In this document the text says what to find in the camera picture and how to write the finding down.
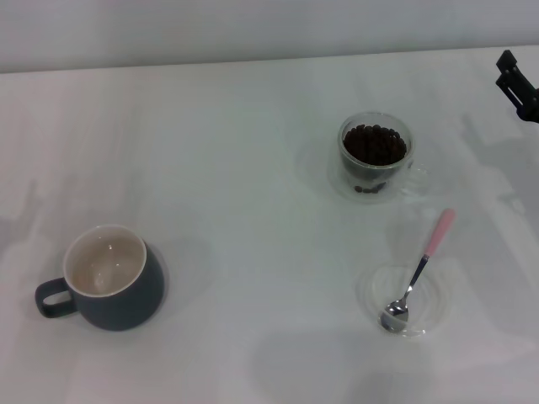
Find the pink-handled steel spoon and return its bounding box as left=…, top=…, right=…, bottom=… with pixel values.
left=378, top=208, right=456, bottom=334

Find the clear glass saucer dish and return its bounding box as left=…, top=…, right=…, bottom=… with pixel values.
left=357, top=260, right=447, bottom=338

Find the coffee beans heap in glass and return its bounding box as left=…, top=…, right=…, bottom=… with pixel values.
left=343, top=124, right=408, bottom=194

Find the double-walled clear glass cup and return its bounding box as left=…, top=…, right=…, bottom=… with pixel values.
left=328, top=111, right=431, bottom=205

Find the dark blue mug cream inside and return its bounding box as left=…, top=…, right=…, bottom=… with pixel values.
left=34, top=224, right=166, bottom=332

